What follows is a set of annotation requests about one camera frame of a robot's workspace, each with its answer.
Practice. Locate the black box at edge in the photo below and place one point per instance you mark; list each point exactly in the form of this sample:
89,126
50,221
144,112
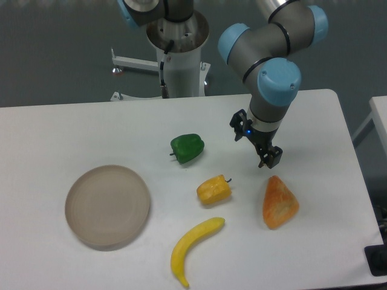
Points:
376,258

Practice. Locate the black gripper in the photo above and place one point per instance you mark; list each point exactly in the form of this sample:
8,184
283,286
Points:
270,155

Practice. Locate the orange toy bread wedge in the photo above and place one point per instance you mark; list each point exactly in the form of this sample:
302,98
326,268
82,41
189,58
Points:
280,204

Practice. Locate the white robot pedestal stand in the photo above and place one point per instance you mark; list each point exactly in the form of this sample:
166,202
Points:
178,46

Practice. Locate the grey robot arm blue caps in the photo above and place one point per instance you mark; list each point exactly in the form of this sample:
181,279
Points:
259,58

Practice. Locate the white side table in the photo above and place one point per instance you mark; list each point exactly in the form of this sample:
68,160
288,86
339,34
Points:
376,119

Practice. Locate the green toy bell pepper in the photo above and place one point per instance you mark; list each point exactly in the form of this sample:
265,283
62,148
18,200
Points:
186,147

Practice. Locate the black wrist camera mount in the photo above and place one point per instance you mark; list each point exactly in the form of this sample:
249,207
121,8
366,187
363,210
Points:
241,125

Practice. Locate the yellow toy bell pepper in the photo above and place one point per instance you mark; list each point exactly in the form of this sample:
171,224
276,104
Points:
214,190

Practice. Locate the beige round plate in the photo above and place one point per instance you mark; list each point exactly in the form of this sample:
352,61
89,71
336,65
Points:
107,207

